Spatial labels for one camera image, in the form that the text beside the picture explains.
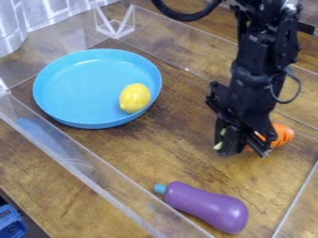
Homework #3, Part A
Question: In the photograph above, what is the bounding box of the purple toy eggplant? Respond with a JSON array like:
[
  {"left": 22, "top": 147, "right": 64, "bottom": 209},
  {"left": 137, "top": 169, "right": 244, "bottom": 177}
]
[{"left": 153, "top": 181, "right": 248, "bottom": 234}]

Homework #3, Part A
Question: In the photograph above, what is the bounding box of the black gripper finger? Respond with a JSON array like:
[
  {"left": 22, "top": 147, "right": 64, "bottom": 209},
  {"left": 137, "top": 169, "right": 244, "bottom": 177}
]
[
  {"left": 213, "top": 118, "right": 247, "bottom": 157},
  {"left": 244, "top": 131, "right": 272, "bottom": 158}
]

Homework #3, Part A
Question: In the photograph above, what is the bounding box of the blue plastic plate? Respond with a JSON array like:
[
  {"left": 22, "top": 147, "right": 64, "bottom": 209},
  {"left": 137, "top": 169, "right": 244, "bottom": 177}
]
[{"left": 31, "top": 48, "right": 162, "bottom": 129}]

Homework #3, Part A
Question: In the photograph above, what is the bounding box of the blue object at corner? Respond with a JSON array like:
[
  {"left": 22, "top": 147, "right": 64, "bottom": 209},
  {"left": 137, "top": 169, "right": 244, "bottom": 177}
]
[{"left": 0, "top": 205, "right": 27, "bottom": 238}]

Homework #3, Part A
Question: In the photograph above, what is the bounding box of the black bar in background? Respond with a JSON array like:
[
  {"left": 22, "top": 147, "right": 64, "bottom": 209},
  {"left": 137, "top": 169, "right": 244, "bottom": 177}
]
[{"left": 297, "top": 21, "right": 315, "bottom": 35}]

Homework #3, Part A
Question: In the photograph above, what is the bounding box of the orange toy carrot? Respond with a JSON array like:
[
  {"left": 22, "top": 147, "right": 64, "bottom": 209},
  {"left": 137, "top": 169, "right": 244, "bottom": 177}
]
[{"left": 212, "top": 123, "right": 295, "bottom": 152}]

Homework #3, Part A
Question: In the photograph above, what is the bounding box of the clear acrylic enclosure wall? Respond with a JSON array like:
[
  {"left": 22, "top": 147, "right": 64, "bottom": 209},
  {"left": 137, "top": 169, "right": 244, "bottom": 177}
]
[{"left": 0, "top": 0, "right": 318, "bottom": 238}]

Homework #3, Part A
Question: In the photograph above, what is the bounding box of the yellow toy lemon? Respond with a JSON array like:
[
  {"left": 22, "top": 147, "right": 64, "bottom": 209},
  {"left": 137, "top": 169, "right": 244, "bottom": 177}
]
[{"left": 118, "top": 83, "right": 150, "bottom": 113}]

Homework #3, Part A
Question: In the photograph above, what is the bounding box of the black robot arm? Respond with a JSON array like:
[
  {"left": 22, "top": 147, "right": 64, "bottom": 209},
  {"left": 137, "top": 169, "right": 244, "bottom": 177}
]
[{"left": 150, "top": 0, "right": 301, "bottom": 157}]

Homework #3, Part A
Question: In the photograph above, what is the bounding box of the white curtain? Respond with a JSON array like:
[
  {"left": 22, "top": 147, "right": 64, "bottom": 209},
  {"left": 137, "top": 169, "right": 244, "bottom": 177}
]
[{"left": 0, "top": 0, "right": 118, "bottom": 58}]

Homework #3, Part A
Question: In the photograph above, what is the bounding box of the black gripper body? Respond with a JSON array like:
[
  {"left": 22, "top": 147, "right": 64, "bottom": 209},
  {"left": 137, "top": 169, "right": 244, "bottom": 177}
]
[{"left": 205, "top": 61, "right": 285, "bottom": 141}]

